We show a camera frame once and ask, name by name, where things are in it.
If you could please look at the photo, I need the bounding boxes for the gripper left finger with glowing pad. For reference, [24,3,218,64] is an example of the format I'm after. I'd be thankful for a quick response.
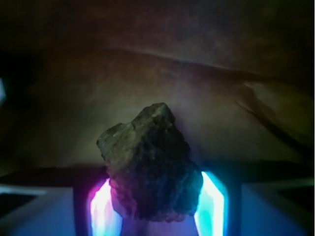
[0,166,122,236]

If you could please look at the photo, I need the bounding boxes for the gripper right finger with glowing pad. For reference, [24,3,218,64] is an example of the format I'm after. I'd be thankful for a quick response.
[194,161,315,236]

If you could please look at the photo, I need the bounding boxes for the brown paper bag bin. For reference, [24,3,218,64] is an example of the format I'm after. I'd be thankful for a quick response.
[0,0,315,176]

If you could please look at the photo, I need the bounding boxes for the dark brown rough rock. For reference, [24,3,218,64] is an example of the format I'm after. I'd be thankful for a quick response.
[96,103,203,222]

